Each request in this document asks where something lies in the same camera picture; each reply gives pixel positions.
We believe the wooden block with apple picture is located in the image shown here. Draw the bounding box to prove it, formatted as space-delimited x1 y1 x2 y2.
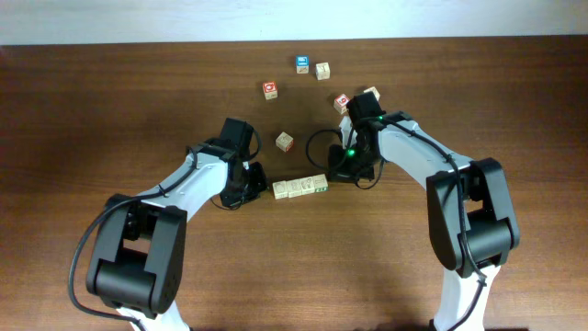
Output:
272 181 288 200

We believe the green edged picture block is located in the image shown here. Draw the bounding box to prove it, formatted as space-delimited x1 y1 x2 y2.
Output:
312 174 328 193

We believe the wooden block letter I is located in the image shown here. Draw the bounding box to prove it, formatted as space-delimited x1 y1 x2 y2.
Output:
300 177 315 195

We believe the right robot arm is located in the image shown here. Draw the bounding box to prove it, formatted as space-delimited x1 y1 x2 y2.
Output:
327 92 521 330

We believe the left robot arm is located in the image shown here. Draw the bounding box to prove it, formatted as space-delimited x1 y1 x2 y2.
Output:
79 119 267 330

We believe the red number nine block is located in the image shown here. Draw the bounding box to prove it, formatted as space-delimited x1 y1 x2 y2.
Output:
334 94 349 114

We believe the green sided wooden block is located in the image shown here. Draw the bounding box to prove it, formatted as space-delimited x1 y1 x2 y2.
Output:
363 86 380 101

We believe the red top wooden block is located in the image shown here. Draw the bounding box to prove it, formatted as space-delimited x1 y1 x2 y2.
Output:
262 81 278 100

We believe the plain wooden block letter J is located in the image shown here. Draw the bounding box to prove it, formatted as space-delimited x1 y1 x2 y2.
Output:
315 63 331 81

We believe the blue top wooden block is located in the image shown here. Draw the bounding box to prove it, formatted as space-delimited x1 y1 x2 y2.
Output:
295 55 310 74

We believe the right black cable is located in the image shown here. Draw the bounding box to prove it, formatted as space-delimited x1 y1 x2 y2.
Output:
305 127 345 170

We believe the black cable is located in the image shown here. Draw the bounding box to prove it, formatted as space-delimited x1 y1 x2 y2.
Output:
67 146 198 331
305 127 345 170

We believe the left black cable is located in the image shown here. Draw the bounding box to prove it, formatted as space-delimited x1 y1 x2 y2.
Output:
67 146 198 331

